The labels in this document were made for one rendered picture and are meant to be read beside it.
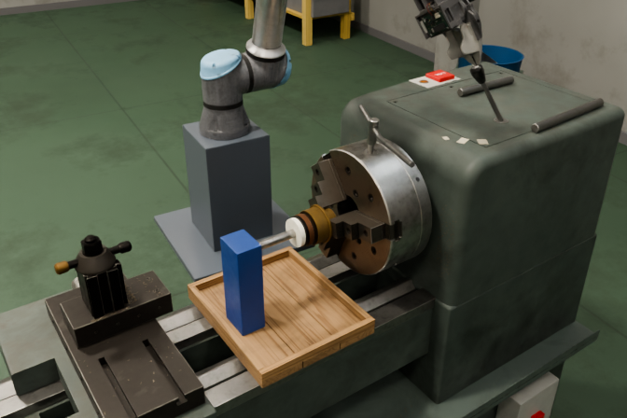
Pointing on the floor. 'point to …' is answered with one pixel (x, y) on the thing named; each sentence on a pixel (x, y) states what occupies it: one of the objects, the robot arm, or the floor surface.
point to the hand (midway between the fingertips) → (477, 58)
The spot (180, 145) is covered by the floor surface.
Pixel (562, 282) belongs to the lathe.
